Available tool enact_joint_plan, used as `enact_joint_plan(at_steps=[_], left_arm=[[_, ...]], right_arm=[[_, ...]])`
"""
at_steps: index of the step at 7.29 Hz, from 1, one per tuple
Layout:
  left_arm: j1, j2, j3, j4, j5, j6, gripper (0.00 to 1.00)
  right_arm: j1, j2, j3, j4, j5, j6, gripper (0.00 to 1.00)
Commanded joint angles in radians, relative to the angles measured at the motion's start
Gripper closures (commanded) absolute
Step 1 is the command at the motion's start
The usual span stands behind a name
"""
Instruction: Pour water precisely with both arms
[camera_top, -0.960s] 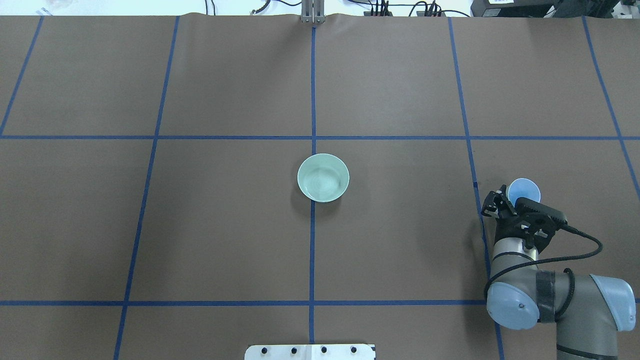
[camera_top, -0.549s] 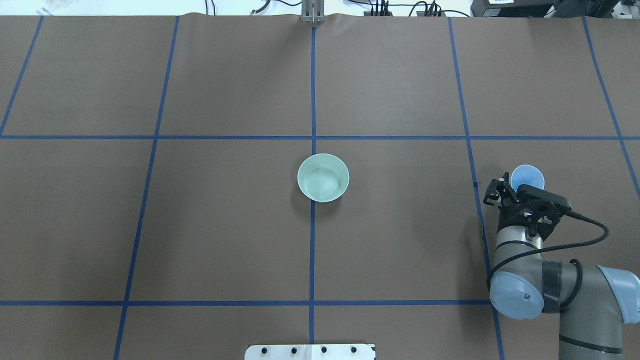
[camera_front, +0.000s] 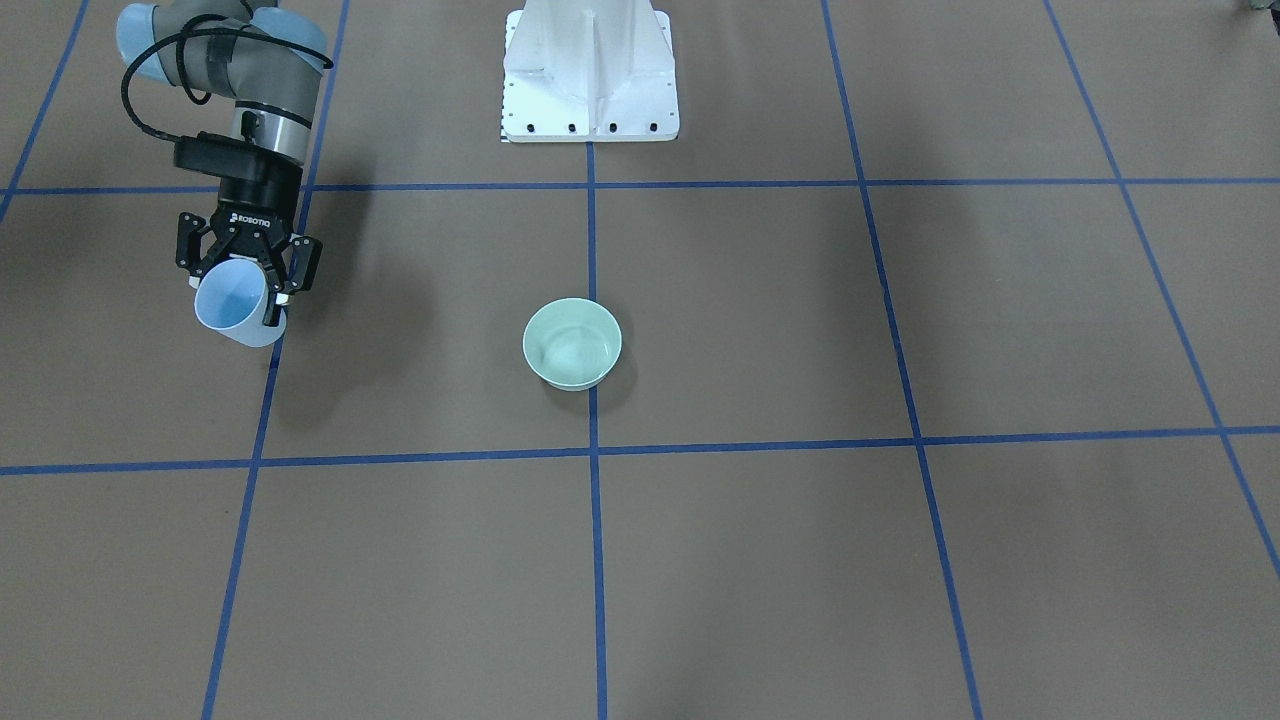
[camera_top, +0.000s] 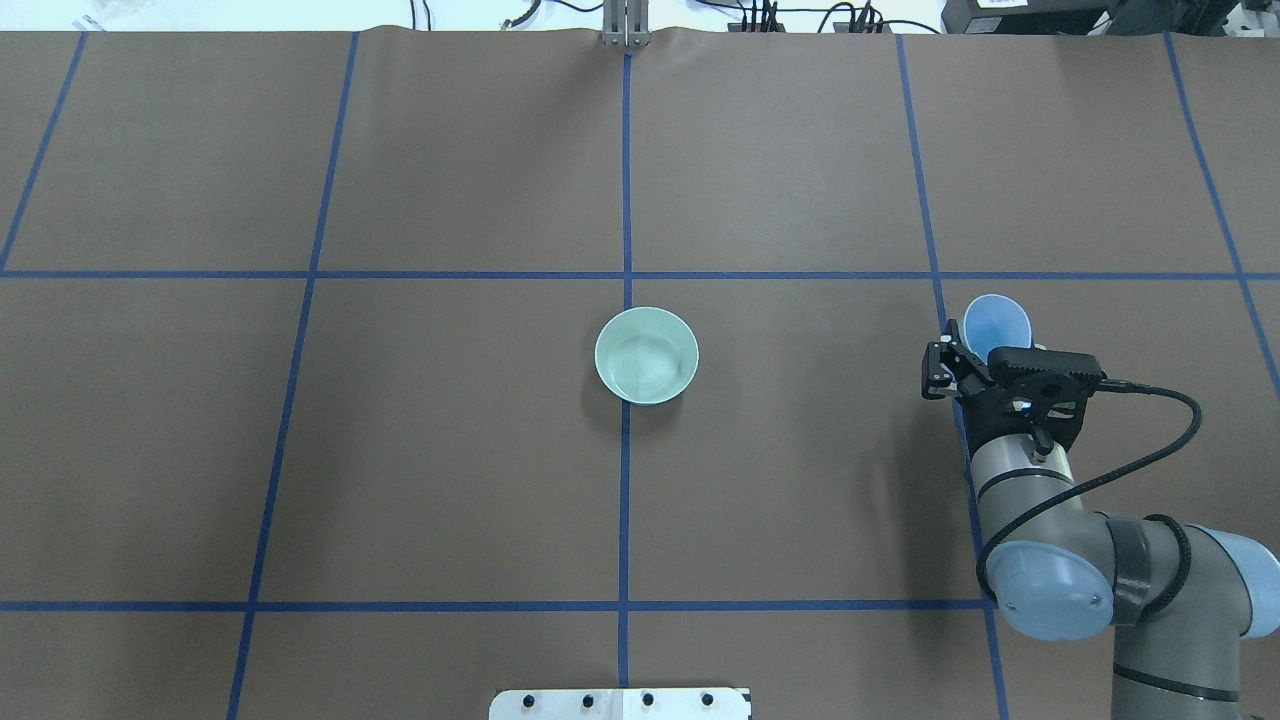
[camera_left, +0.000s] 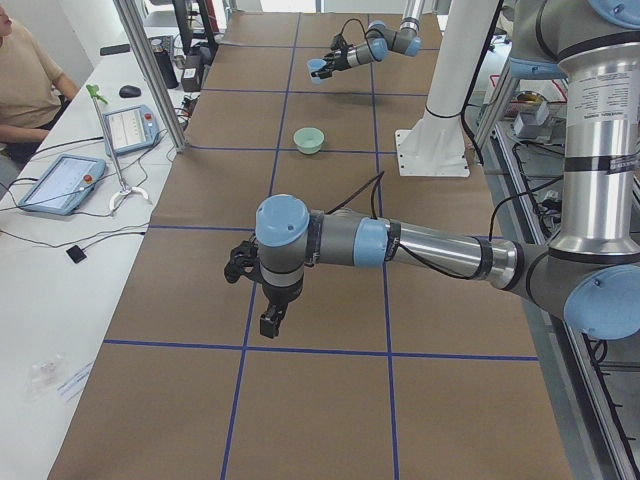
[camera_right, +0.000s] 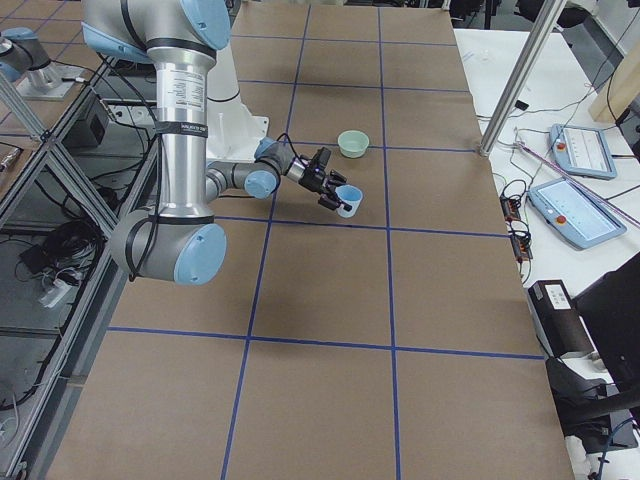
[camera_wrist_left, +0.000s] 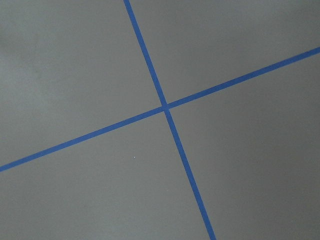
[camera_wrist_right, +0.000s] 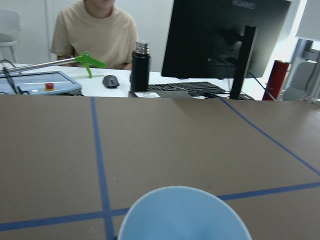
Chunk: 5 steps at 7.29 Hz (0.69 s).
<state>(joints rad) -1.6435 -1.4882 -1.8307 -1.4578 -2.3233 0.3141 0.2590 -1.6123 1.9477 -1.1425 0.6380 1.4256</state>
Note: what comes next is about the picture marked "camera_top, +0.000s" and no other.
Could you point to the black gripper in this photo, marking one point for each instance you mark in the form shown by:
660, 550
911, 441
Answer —
981, 412

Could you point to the light blue plastic cup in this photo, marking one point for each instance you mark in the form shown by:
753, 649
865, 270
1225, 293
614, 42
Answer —
995, 321

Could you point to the mint green bowl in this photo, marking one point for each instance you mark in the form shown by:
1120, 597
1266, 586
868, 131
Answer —
646, 355

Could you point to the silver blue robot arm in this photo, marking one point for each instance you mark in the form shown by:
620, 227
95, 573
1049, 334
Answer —
1180, 598

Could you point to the brown paper table cover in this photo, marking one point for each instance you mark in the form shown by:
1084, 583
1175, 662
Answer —
413, 375

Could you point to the aluminium frame post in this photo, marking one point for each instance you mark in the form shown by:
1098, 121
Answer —
625, 23

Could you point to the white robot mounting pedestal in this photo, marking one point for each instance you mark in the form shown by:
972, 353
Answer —
623, 703

